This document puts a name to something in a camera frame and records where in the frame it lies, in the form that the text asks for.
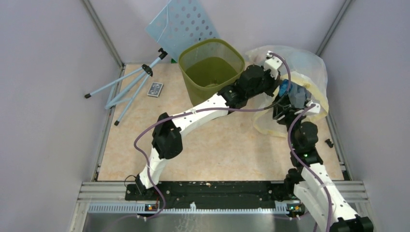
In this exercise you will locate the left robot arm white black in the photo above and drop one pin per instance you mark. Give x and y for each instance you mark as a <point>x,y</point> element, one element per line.
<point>169,131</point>

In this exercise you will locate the light blue tripod stand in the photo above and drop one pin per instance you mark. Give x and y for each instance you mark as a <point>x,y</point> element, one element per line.
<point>145,72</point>

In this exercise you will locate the clear trash bag with waste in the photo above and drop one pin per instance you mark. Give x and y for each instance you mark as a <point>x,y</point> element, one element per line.
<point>299,60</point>

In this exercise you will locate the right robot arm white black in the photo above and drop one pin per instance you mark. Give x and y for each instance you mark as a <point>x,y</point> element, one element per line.
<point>309,180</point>

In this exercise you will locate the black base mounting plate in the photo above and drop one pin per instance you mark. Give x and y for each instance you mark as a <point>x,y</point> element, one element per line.
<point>214,194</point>

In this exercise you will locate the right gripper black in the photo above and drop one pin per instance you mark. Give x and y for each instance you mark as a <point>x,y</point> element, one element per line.
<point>288,111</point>

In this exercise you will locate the light blue perforated board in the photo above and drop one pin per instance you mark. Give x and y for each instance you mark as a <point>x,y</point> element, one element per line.
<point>180,25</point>

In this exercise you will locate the grey slotted cable duct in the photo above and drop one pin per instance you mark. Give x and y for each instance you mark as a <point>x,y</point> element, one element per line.
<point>142,208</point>

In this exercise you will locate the green mesh trash bin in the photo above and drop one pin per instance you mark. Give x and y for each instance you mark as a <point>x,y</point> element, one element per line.
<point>208,66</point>

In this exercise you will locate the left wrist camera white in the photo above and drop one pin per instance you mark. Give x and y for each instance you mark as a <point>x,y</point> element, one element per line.
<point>273,63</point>

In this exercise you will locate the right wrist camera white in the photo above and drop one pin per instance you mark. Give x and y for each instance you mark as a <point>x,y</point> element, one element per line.
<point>311,108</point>

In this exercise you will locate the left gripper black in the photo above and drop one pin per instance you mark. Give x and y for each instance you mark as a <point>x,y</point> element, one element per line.
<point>273,83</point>

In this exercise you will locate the small black clip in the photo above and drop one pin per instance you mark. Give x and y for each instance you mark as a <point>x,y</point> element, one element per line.
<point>329,143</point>

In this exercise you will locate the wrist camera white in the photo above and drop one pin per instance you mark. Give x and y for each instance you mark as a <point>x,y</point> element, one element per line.
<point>311,108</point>
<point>273,63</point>

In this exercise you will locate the deck of playing cards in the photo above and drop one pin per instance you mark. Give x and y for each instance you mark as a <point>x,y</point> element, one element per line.
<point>155,89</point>

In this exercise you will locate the yellow translucent trash bag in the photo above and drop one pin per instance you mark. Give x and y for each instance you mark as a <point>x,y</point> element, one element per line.
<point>263,122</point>

